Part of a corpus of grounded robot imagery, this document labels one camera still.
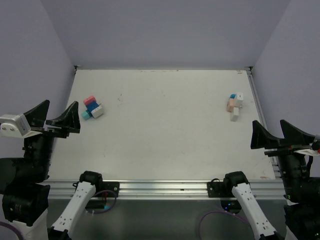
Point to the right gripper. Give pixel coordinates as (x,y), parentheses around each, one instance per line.
(299,140)

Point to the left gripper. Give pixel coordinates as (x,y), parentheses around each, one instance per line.
(69,121)

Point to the blue cube socket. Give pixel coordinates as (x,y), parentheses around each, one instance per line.
(91,106)

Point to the long white charger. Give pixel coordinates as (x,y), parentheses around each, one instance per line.
(234,114)

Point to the white USB charger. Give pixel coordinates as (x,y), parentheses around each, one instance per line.
(238,100)

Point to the beige cube socket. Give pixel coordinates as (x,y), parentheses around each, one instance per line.
(231,104)

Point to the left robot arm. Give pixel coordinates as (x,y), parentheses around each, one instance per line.
(24,194)

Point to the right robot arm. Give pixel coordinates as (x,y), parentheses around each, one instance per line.
(298,191)

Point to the teal plug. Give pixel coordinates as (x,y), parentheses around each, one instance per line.
(86,115)

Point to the pink plug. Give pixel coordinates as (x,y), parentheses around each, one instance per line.
(89,100)

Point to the white plug adapter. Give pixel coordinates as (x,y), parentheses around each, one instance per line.
(97,112)

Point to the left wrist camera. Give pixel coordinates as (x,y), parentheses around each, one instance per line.
(16,126)

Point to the aluminium mounting rail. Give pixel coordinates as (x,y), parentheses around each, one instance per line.
(63,189)

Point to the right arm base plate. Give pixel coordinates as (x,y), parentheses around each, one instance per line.
(217,189)

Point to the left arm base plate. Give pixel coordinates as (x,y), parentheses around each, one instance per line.
(101,190)

